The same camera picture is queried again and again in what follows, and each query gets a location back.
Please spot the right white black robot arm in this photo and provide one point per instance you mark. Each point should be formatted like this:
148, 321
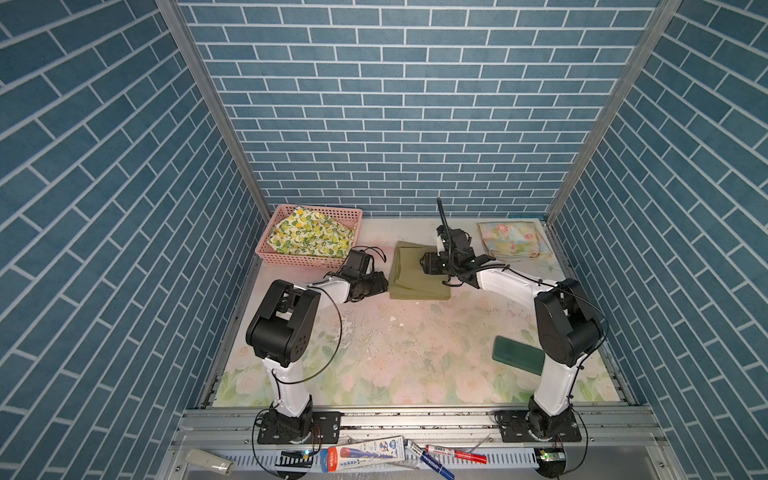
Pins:
568, 325

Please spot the pink plastic basket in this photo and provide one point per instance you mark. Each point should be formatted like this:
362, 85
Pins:
350, 218

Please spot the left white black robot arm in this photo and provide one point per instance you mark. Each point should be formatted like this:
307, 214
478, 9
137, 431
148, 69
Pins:
281, 327

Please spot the aluminium front rail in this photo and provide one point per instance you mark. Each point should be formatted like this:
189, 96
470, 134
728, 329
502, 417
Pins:
618, 442

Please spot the white red blue box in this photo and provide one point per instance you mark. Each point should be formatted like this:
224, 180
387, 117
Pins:
362, 454

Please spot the red white marker pen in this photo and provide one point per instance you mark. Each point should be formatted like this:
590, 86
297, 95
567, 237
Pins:
458, 454

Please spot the blue marker pen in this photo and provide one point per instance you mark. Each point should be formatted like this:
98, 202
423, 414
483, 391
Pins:
429, 460

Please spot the beige plastic piece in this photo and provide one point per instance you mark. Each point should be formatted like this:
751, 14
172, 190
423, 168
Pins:
210, 462

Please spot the pastel floral skirt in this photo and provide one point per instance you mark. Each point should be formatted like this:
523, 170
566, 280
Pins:
513, 240

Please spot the corner aluminium post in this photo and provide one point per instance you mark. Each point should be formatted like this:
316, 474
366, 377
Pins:
657, 24
181, 34

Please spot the left corner aluminium post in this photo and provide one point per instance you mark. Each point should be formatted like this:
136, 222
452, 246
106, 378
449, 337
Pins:
181, 34

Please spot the olive green skirt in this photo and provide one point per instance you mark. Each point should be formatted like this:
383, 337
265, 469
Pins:
407, 279

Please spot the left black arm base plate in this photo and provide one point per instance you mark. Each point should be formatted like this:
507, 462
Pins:
320, 427

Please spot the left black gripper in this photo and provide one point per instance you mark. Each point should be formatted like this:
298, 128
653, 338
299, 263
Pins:
377, 279

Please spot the lemon print skirt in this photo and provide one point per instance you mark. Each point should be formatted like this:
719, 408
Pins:
311, 233

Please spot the right corner aluminium post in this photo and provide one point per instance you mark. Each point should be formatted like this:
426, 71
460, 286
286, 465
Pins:
657, 24

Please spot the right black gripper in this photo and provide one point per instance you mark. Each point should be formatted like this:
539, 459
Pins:
428, 264

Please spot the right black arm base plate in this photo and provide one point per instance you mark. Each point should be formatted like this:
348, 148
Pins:
520, 426

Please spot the dark green rectangular block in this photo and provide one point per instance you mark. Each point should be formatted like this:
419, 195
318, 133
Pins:
518, 355

